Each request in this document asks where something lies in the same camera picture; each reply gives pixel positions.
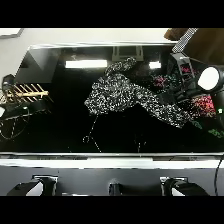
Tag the black white speckled garment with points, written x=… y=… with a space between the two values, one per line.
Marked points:
x=115 y=91

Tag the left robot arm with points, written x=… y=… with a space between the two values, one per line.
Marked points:
x=48 y=187

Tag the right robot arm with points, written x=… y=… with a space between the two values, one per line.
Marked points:
x=208 y=78

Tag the brown clothes hanger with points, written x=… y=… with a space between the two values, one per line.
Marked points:
x=26 y=93

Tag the green printed black garment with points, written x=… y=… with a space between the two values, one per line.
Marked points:
x=216 y=132

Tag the silver frame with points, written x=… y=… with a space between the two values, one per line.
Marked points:
x=100 y=163

